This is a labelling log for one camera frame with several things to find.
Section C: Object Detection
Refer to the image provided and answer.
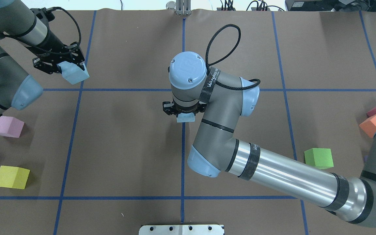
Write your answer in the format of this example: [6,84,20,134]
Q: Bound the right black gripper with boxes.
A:
[162,100,207,117]

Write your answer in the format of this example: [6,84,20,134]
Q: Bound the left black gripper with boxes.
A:
[32,33,86,74]

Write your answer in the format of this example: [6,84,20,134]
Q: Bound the light blue block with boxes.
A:
[57,61,90,85]
[177,113,195,123]

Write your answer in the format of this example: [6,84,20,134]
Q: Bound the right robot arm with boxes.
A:
[163,52,376,228]

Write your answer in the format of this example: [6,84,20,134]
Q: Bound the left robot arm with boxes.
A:
[0,0,89,117]

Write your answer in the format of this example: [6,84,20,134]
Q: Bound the light pink foam block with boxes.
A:
[0,116,25,138]

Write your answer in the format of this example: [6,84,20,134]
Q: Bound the yellow foam block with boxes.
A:
[0,165,30,189]

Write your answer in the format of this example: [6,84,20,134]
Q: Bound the green foam block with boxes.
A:
[304,148,334,169]

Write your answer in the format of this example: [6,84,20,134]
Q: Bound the orange block right side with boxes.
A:
[359,114,376,138]

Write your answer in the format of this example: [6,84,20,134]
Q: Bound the aluminium frame post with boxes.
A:
[175,0,192,15]

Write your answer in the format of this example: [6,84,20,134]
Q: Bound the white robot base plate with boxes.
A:
[138,224,225,235]

